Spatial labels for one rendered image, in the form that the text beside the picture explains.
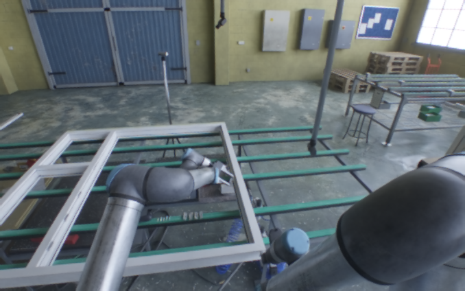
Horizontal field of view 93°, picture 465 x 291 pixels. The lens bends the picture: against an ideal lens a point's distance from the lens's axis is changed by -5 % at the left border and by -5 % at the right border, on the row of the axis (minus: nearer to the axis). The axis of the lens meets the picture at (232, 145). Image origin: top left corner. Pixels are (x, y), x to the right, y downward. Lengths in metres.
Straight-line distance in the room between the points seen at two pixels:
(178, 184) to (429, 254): 0.65
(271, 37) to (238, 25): 1.00
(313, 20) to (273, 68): 1.72
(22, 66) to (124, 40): 2.97
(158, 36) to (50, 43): 2.84
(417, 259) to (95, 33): 7.60
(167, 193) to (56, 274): 0.71
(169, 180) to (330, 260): 0.53
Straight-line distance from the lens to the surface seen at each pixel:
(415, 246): 0.36
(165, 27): 7.23
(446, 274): 0.51
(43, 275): 1.36
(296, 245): 0.86
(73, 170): 2.03
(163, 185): 0.78
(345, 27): 8.41
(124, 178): 0.82
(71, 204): 1.64
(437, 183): 0.37
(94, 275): 0.80
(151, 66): 7.41
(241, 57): 7.50
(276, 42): 7.52
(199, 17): 7.27
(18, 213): 2.30
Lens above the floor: 1.89
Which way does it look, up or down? 30 degrees down
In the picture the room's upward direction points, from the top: 1 degrees clockwise
